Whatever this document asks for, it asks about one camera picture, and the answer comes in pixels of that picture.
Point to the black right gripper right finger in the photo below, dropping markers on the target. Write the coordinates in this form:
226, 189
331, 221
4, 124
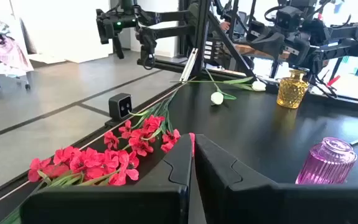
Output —
259, 205

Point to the black work mat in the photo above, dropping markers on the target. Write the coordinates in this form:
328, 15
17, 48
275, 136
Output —
201, 37

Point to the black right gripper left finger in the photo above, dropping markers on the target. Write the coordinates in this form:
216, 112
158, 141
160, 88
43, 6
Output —
110, 205

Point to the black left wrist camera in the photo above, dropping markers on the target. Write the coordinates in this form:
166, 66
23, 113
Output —
287, 18

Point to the yellow textured glass vase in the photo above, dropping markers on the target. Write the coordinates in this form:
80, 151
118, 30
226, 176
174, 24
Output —
291, 91

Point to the patterned cloth pile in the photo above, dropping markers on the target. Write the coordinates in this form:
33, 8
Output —
4, 49

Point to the silver frame bracket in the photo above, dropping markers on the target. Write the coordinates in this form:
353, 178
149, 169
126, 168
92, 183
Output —
188, 65

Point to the red artificial flower bunch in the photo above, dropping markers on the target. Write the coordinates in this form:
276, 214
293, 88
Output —
88, 161
141, 137

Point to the small black cube camera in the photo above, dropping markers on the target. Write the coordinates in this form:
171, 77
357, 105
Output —
120, 106

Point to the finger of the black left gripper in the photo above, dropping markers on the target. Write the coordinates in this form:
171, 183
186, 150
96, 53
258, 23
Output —
269, 46

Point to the purple ribbed glass vase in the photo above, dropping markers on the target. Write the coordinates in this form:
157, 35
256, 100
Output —
328, 165

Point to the seated person's hand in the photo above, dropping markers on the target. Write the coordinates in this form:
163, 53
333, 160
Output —
225, 25

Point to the black background robot arm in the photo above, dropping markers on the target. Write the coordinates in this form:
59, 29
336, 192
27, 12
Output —
169, 31
166, 15

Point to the wooden background table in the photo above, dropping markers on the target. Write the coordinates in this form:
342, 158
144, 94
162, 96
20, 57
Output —
259, 51

